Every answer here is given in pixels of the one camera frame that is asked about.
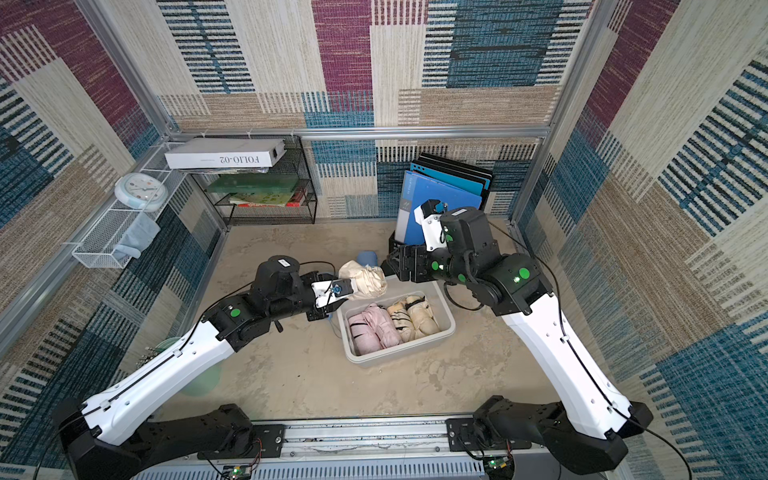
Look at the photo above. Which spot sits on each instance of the blue folded umbrella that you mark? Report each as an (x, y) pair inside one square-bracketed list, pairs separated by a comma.
[(367, 258)]

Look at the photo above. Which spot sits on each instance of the white folio box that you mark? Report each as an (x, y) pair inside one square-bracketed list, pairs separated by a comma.
[(219, 153)]

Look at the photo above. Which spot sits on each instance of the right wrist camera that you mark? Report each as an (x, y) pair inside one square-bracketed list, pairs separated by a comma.
[(428, 217)]

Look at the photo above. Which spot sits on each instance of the black wire shelf rack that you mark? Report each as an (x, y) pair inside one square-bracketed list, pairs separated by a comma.
[(298, 207)]

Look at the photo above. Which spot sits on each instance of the white plastic storage box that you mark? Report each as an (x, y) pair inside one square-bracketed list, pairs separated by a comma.
[(397, 291)]

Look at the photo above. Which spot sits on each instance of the green pen cup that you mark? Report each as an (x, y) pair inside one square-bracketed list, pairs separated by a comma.
[(202, 384)]

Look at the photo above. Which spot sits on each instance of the beige umbrella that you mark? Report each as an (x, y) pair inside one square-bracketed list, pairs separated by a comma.
[(369, 281)]

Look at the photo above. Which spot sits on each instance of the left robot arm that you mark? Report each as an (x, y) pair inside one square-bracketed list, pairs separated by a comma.
[(111, 435)]

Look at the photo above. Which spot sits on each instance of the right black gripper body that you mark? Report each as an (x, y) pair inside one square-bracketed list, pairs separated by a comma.
[(405, 264)]

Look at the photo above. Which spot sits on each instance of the cream striped umbrella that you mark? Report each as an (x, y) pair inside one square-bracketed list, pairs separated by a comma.
[(402, 321)]

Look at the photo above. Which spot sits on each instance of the white round clock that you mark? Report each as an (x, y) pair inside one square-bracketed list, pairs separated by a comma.
[(141, 192)]

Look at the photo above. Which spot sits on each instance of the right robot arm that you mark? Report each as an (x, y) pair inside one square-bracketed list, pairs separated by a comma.
[(586, 429)]

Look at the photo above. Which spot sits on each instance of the green book on shelf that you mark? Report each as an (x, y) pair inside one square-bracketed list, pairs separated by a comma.
[(254, 183)]

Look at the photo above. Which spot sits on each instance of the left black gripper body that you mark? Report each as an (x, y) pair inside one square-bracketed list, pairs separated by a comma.
[(301, 299)]

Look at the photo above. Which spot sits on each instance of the light blue cloth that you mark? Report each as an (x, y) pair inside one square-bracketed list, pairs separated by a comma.
[(137, 238)]

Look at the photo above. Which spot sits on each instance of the teal file folder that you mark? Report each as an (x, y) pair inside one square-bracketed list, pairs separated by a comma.
[(475, 186)]

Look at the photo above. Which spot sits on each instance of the white wire wall basket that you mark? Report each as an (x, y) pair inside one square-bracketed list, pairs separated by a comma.
[(95, 249)]

